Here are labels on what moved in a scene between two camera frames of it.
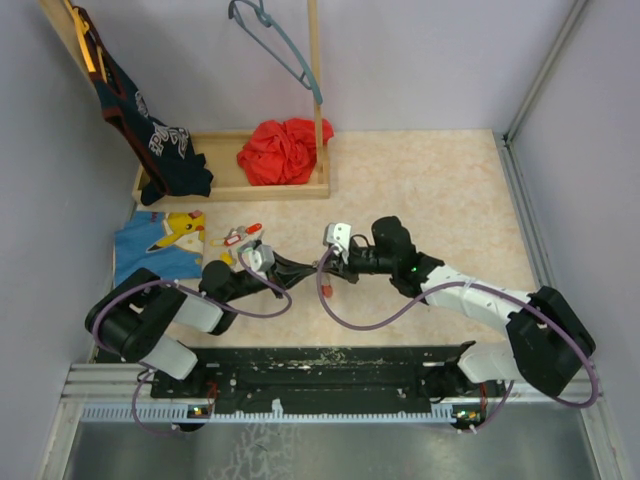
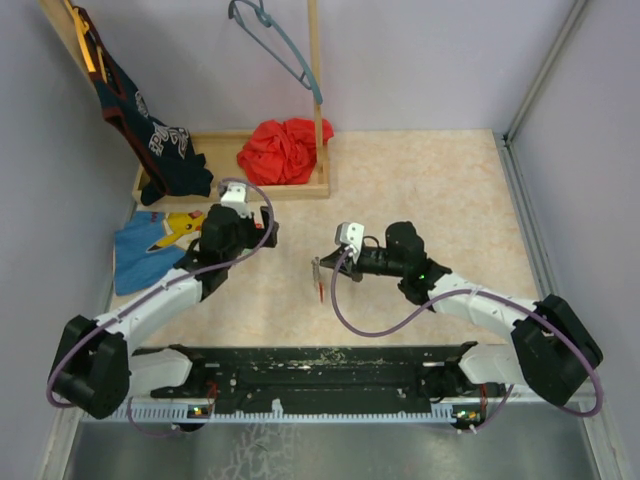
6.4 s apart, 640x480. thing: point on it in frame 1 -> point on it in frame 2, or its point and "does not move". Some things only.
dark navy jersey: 163,154 does not move
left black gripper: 285,273 -> 257,234
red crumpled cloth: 282,153 does not move
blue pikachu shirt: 170,244 does not move
